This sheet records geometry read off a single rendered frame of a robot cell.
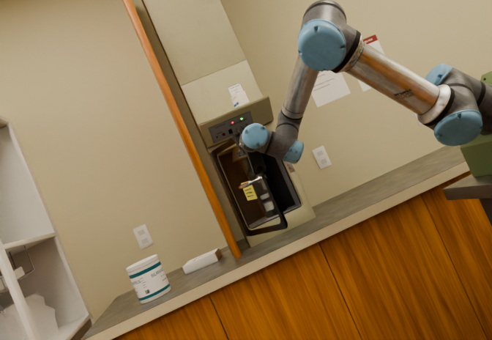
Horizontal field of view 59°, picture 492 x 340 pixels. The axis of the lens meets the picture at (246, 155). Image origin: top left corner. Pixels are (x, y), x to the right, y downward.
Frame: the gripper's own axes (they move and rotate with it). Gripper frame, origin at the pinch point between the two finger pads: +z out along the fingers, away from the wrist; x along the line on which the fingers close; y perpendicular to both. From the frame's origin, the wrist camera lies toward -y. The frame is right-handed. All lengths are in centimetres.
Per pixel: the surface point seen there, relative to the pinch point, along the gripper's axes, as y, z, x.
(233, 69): 37.9, 27.3, -13.3
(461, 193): -39, -38, -50
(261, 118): 12.4, 22.4, -15.3
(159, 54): 71, 70, 12
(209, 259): -35, 32, 29
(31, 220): 16, 70, 105
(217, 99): 28.4, 27.3, -1.3
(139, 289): -31, 12, 58
